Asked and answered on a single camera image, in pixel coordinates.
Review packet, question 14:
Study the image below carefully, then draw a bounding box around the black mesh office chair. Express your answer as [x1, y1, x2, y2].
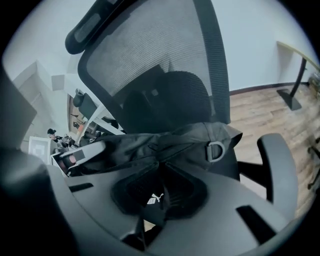
[64, 0, 300, 205]

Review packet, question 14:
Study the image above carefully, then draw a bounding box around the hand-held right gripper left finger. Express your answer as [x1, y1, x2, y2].
[47, 161, 165, 241]

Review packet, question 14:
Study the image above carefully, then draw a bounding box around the white desk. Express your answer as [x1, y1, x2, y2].
[86, 103, 126, 136]

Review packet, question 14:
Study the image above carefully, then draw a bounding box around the desk with black leg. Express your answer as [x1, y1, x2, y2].
[276, 41, 320, 111]

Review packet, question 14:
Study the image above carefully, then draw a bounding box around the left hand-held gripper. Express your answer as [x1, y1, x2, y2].
[28, 136, 106, 177]

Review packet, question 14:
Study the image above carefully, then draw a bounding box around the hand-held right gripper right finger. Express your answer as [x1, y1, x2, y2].
[139, 162, 297, 256]

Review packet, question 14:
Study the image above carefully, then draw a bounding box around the black fabric bag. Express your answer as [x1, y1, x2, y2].
[79, 121, 243, 252]

